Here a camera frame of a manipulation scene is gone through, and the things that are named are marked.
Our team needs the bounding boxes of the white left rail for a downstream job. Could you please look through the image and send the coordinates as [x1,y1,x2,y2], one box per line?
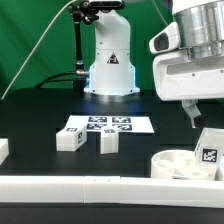
[0,138,9,165]

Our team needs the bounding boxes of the white round stool seat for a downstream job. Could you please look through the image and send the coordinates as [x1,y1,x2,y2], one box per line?
[151,148,221,181]

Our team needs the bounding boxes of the white paper with markers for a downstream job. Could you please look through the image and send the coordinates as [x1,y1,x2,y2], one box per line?
[65,115,154,133]

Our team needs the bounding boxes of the white cable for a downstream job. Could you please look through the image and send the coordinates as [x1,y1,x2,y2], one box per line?
[0,0,78,101]

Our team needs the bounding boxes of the black overhead camera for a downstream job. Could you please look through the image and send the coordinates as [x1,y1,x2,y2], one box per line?
[81,0,125,10]

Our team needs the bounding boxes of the white front rail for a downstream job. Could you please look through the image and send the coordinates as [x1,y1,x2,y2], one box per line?
[0,176,224,208]

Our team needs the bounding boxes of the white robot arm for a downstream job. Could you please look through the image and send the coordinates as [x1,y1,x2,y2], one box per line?
[82,0,224,128]

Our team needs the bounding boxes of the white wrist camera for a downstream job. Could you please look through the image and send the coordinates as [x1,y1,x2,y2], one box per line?
[149,22,181,54]

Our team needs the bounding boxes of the black cable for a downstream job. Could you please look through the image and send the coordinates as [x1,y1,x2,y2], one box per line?
[34,71,90,90]

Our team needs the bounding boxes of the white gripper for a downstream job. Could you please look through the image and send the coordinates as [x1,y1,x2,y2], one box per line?
[153,50,224,128]

